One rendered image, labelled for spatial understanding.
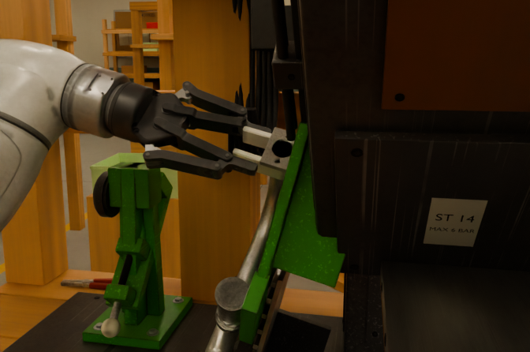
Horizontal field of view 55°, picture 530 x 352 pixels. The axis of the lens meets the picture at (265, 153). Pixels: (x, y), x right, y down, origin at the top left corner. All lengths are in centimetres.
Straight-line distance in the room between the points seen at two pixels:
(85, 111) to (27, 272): 57
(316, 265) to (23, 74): 43
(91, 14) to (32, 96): 1105
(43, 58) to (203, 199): 39
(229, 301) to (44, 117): 33
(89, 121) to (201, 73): 29
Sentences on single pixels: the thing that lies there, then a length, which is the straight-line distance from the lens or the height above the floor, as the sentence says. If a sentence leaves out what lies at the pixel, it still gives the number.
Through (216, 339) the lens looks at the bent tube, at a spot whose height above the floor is 100.
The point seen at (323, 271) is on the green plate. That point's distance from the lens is 54.
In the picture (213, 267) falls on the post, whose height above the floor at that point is 95.
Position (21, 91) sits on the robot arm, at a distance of 69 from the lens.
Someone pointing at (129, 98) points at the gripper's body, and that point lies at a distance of 66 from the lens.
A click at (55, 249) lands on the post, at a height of 94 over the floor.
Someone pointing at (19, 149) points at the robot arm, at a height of 123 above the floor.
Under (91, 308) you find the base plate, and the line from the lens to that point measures 99.
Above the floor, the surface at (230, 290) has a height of 109.
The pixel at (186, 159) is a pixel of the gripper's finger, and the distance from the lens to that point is 62.
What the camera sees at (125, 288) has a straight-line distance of 81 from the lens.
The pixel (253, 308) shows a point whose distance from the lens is 53.
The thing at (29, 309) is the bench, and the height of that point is 88.
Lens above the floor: 133
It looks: 10 degrees down
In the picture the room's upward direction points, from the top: straight up
